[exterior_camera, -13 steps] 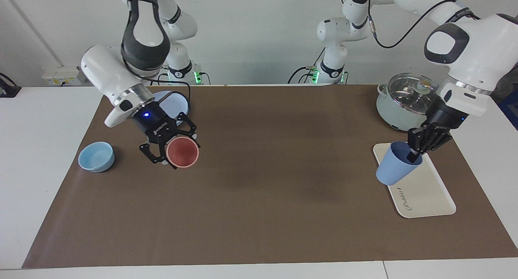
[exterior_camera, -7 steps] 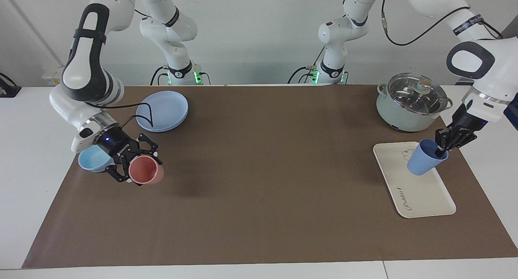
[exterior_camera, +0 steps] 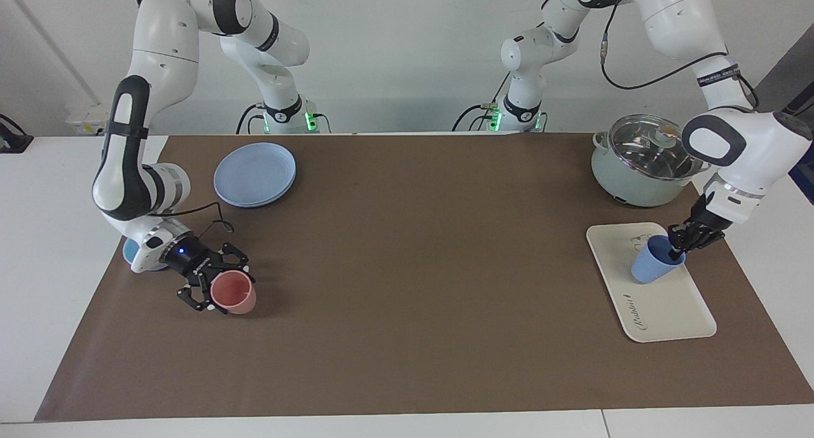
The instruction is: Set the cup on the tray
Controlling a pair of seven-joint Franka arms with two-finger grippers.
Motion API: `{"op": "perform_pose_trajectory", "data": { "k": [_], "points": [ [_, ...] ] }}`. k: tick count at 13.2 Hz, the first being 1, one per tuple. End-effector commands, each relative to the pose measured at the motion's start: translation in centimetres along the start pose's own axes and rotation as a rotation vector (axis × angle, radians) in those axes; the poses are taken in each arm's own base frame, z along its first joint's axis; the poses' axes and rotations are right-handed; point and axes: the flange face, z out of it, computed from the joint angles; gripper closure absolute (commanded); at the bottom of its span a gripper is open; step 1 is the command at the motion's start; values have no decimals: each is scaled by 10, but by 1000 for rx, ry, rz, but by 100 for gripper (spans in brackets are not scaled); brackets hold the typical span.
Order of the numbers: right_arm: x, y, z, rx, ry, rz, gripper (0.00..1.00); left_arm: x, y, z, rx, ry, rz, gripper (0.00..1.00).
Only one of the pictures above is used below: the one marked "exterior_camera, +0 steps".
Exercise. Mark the brown table mat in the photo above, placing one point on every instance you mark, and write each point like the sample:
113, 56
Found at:
413, 298

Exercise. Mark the cream tray with rabbit print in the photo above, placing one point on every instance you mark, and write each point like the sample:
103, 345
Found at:
661, 307

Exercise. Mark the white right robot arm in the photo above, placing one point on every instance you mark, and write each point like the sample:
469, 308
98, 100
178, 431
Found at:
159, 50

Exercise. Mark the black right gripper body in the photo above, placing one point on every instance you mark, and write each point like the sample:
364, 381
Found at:
187, 257

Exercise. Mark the white power strip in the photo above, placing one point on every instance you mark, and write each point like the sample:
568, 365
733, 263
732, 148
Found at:
86, 120

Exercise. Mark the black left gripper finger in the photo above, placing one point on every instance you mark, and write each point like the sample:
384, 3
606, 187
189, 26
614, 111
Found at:
706, 241
679, 241

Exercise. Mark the blue plastic cup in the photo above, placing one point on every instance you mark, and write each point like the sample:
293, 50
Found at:
652, 266

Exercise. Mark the blue crate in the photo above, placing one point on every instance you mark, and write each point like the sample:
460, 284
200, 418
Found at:
804, 180

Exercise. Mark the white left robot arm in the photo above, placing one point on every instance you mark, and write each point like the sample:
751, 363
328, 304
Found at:
674, 18

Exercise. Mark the glass pot lid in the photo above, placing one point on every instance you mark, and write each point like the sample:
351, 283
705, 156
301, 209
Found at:
642, 145

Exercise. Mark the black clamp mount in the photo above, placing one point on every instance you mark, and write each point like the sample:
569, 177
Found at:
14, 142

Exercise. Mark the light blue bowl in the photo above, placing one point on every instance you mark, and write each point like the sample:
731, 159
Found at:
129, 253

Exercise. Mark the pale green cooking pot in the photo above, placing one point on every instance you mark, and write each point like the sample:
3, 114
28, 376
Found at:
626, 184

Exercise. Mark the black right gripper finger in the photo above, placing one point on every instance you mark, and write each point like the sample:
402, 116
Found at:
200, 295
232, 259

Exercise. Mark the pink plastic cup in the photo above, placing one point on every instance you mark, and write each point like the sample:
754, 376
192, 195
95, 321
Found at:
235, 295

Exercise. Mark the black stand leg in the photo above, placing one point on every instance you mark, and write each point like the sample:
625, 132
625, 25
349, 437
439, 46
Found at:
798, 107

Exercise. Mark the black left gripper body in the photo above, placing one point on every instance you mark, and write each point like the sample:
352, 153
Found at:
709, 218

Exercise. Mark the blue round plate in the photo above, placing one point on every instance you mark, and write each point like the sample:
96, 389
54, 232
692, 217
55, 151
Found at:
254, 174

